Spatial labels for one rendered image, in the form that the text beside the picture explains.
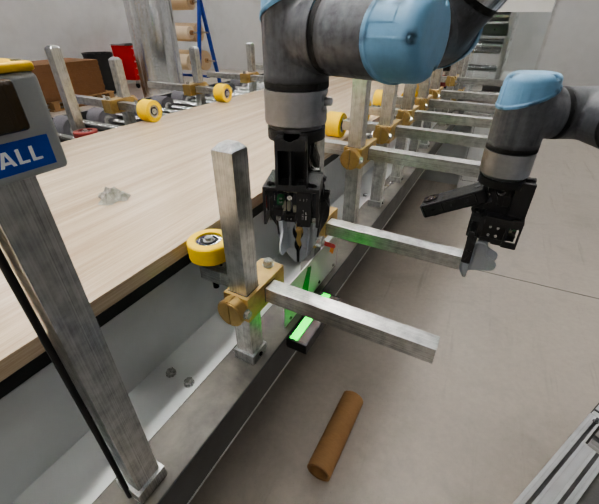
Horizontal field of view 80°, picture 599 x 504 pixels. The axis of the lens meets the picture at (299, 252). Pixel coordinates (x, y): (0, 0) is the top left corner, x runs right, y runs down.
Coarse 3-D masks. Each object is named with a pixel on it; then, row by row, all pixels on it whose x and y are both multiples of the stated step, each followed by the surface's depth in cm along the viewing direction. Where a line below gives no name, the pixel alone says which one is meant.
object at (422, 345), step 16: (208, 272) 67; (224, 272) 66; (272, 288) 62; (288, 288) 62; (288, 304) 61; (304, 304) 59; (320, 304) 58; (336, 304) 58; (320, 320) 59; (336, 320) 57; (352, 320) 55; (368, 320) 55; (384, 320) 55; (368, 336) 55; (384, 336) 54; (400, 336) 52; (416, 336) 52; (432, 336) 52; (416, 352) 52; (432, 352) 51
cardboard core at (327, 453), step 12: (348, 396) 132; (360, 396) 132; (336, 408) 129; (348, 408) 127; (360, 408) 131; (336, 420) 124; (348, 420) 124; (324, 432) 122; (336, 432) 120; (348, 432) 122; (324, 444) 117; (336, 444) 117; (312, 456) 115; (324, 456) 113; (336, 456) 115; (312, 468) 116; (324, 468) 111; (324, 480) 114
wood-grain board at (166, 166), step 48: (240, 96) 186; (336, 96) 186; (96, 144) 116; (144, 144) 116; (192, 144) 116; (48, 192) 84; (96, 192) 84; (144, 192) 84; (192, 192) 84; (96, 240) 66; (144, 240) 66; (0, 288) 54; (96, 288) 54; (0, 336) 46
